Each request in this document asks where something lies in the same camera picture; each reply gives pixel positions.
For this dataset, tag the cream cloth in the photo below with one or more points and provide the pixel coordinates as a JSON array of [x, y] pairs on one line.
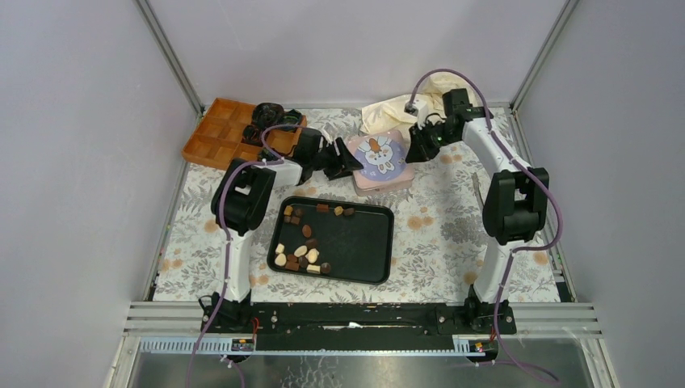
[[390, 114]]

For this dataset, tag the silver metal tray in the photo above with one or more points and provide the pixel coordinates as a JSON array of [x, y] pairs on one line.
[[387, 151]]

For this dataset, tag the dark paper cup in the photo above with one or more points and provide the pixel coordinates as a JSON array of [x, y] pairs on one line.
[[254, 135], [266, 115], [293, 117]]

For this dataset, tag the black plastic tray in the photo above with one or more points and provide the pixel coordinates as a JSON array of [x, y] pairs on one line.
[[351, 241]]

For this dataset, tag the metal serving tongs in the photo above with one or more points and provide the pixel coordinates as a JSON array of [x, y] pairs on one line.
[[477, 190]]

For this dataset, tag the orange compartment box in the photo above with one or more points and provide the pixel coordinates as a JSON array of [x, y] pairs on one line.
[[217, 139]]

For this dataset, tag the pink grid box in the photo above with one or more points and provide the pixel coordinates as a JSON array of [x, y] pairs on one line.
[[371, 182]]

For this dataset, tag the white oval chocolate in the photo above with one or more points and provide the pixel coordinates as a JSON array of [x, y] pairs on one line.
[[301, 251]]

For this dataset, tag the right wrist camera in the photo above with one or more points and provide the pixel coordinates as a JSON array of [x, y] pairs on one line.
[[420, 109]]

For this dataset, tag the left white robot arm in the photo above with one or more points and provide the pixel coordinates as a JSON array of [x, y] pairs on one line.
[[240, 203]]

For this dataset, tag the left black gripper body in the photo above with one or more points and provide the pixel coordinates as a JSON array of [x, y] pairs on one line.
[[321, 159]]

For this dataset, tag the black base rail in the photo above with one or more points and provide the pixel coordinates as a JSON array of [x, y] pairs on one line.
[[366, 327]]

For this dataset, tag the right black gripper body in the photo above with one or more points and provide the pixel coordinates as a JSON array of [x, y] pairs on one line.
[[430, 139]]

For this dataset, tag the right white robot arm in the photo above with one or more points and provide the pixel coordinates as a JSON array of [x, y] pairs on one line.
[[515, 205]]

